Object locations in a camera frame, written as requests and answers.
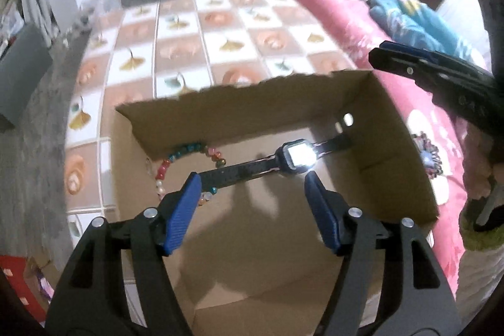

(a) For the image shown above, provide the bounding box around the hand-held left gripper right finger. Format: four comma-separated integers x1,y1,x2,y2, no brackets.
304,171,463,336

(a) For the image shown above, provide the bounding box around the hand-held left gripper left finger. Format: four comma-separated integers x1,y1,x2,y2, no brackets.
45,171,202,336

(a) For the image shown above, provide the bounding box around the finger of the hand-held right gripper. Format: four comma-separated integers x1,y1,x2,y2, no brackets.
369,47,504,136
380,40,493,76

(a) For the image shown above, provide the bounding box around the multicoloured bead bracelet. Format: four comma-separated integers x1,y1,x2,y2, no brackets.
155,141,228,205

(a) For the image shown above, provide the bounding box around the brown cardboard box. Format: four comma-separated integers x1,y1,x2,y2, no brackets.
114,69,439,336

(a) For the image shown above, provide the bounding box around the black smartwatch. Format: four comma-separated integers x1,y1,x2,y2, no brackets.
199,135,355,191

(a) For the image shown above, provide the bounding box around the blue patterned blanket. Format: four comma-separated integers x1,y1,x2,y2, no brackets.
369,0,489,66

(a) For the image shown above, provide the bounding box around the pink floral blanket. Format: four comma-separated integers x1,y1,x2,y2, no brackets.
271,0,493,295

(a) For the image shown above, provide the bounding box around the leaf patterned tablecloth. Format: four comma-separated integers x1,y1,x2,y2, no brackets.
64,0,357,336

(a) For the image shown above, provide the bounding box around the red box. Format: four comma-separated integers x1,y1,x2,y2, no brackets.
0,254,52,323

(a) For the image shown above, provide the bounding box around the grey cabinet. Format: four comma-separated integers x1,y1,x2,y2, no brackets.
0,23,54,126

